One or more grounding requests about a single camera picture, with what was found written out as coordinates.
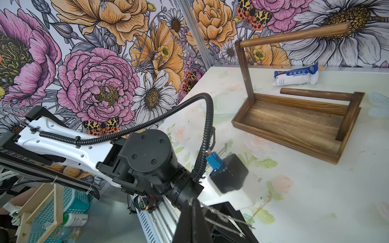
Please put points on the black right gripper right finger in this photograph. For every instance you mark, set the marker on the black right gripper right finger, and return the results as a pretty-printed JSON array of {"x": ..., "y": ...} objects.
[{"x": 201, "y": 233}]

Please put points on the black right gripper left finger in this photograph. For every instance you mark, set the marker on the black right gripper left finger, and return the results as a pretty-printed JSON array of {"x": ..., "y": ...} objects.
[{"x": 183, "y": 233}]

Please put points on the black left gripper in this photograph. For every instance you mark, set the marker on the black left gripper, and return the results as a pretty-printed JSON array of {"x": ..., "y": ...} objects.
[{"x": 146, "y": 164}]

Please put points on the wooden jewelry display stand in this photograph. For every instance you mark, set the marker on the wooden jewelry display stand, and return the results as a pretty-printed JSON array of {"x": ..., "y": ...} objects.
[{"x": 317, "y": 123}]

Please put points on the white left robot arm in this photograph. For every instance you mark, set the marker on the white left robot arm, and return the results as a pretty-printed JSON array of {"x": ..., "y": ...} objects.
[{"x": 29, "y": 144}]

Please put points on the light wooden rack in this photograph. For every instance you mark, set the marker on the light wooden rack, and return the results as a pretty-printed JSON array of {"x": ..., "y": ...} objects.
[{"x": 35, "y": 204}]

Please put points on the white blue toothpaste tube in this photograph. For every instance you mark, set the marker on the white blue toothpaste tube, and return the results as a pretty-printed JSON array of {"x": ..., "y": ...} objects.
[{"x": 297, "y": 77}]

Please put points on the aluminium front rail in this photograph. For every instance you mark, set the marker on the aluminium front rail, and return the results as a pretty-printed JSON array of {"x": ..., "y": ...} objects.
[{"x": 158, "y": 218}]

